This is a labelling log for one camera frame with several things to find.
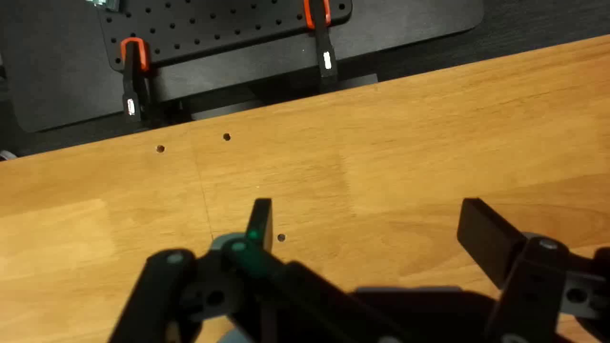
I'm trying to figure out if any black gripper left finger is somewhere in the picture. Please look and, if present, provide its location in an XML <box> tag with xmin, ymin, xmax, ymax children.
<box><xmin>211</xmin><ymin>197</ymin><xmax>298</xmax><ymax>298</ymax></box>

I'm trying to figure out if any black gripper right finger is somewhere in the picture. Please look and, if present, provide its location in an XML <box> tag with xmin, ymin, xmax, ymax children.
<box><xmin>457</xmin><ymin>197</ymin><xmax>567</xmax><ymax>289</ymax></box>

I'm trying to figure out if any left orange black clamp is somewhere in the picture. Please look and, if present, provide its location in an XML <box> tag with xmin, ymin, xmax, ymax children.
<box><xmin>119</xmin><ymin>35</ymin><xmax>150</xmax><ymax>121</ymax></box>

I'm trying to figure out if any orange black clamp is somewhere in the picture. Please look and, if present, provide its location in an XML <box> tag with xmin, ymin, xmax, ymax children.
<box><xmin>119</xmin><ymin>35</ymin><xmax>150</xmax><ymax>121</ymax></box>
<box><xmin>300</xmin><ymin>0</ymin><xmax>337</xmax><ymax>83</ymax></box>

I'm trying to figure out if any right orange black clamp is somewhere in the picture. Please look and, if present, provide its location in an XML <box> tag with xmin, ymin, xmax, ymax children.
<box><xmin>300</xmin><ymin>0</ymin><xmax>337</xmax><ymax>83</ymax></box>

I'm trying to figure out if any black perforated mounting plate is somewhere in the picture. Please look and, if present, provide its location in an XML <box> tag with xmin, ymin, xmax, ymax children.
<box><xmin>95</xmin><ymin>0</ymin><xmax>354</xmax><ymax>71</ymax></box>

